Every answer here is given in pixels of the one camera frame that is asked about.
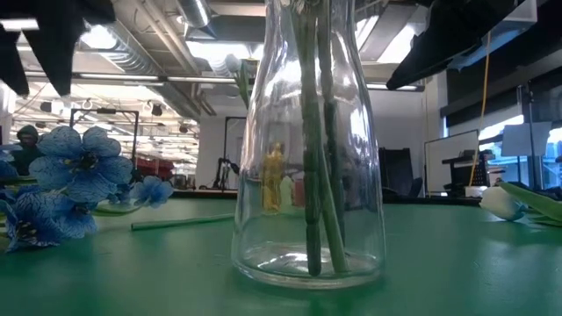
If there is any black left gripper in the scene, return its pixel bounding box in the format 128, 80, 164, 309
0, 0, 116, 97

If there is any large blue artificial flower bunch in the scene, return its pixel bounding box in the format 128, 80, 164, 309
0, 125, 175, 254

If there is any white artificial tulip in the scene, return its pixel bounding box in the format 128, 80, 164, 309
479, 178, 562, 228
225, 52, 254, 113

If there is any red artificial tulip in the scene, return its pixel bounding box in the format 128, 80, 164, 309
318, 140, 351, 274

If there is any yellow glass vase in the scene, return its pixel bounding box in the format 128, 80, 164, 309
261, 140, 286, 212

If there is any clear glass vase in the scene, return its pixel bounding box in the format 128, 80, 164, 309
231, 0, 387, 291

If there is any person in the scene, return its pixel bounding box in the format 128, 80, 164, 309
8, 125, 47, 177

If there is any grey flat panel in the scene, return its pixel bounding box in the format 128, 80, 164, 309
501, 121, 553, 158

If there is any white whiteboard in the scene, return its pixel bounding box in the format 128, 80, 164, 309
423, 128, 480, 195

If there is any background desk with equipment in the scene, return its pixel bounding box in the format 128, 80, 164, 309
441, 148, 506, 198

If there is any black vertical pole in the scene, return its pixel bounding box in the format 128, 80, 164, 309
516, 83, 544, 190

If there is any black office chair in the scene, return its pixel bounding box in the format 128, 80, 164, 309
378, 147, 425, 198

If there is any loose green stem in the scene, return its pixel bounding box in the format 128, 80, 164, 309
130, 212, 236, 233

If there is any green table mat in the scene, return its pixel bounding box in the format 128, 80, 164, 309
0, 197, 562, 316

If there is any yellow hanging cable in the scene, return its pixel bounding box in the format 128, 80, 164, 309
468, 30, 493, 188

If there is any black table frame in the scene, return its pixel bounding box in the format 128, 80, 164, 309
169, 187, 484, 207

